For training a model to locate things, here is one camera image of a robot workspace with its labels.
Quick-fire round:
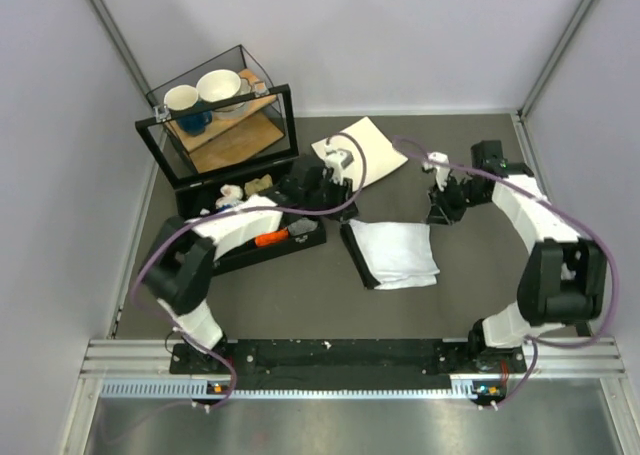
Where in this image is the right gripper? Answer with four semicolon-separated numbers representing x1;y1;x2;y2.
424;174;489;227

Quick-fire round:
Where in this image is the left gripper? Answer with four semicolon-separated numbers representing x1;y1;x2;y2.
302;171;360;222

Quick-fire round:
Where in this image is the white underwear black waistband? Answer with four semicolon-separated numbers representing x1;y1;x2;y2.
340;219;440;290

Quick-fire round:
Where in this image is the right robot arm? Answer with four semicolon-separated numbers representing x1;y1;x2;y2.
422;140;607;371

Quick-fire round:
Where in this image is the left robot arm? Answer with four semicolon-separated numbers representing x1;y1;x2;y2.
136;160;364;372

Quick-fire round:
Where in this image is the grey rolled cloth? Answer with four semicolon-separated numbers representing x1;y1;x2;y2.
287;217;318;237

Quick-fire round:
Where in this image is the white square plate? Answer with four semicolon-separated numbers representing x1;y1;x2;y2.
311;117;408;189

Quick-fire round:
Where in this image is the tan rolled cloth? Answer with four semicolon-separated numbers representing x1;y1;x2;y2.
244;174;273;197

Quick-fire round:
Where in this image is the orange rolled cloth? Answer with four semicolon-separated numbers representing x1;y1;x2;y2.
254;228;289;247

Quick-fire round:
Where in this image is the white red rolled cloth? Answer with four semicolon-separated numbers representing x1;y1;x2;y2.
215;184;244;209

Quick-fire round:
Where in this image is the black compartment box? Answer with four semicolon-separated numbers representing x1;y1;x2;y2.
135;85;338;275

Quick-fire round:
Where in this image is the wooden shelf board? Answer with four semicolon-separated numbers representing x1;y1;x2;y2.
164;95;285;177

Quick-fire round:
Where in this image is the glass display case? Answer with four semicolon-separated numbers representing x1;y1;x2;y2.
136;45;298;187

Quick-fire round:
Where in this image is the blue mug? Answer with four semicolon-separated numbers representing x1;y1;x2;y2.
176;111;213;136

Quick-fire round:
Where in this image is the large white bowl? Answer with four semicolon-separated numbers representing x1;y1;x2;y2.
196;69;242;103

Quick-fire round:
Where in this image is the small white bowl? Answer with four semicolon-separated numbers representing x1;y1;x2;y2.
163;85;200;112

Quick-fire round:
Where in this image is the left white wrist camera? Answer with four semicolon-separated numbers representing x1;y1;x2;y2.
324;141;354;185

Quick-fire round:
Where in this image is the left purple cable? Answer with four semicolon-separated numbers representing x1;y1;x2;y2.
130;132;369;409

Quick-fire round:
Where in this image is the purple cable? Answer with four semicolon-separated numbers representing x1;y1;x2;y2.
392;134;621;409
130;132;369;409

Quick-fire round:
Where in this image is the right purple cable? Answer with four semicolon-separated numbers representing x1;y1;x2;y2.
392;134;621;409

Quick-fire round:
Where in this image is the grey cable duct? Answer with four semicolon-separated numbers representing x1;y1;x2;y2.
100;379;504;401

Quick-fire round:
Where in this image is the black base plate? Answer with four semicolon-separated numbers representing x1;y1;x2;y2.
169;338;526;390

